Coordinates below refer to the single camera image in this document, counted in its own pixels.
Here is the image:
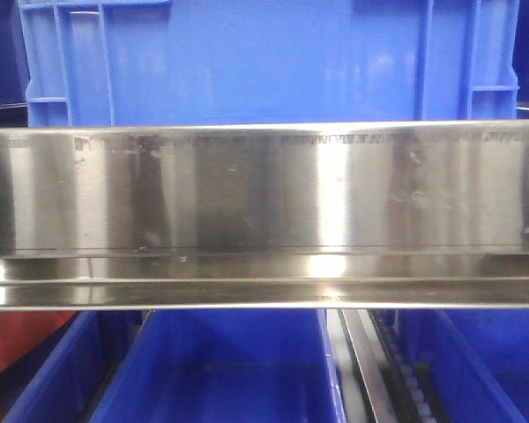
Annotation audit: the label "metal roller track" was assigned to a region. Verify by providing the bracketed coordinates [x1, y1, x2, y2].
[330, 308, 450, 422]

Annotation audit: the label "stainless steel shelf rail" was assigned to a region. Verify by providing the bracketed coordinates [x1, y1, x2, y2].
[0, 120, 529, 310]

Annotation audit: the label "large blue shelf crate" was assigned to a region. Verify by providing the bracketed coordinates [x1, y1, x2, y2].
[19, 1, 519, 126]

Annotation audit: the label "blue bin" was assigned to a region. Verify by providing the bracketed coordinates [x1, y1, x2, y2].
[397, 309, 529, 422]
[92, 308, 346, 422]
[4, 311, 142, 422]

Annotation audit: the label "blue lower left bin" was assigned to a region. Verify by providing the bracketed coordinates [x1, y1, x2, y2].
[4, 311, 142, 422]

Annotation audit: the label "blue lower right bin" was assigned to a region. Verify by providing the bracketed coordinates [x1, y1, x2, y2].
[397, 309, 529, 422]

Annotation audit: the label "blue lower centre bin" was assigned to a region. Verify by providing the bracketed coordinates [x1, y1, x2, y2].
[92, 308, 346, 422]

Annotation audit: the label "red object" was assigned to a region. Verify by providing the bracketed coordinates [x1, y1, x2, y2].
[0, 311, 75, 374]

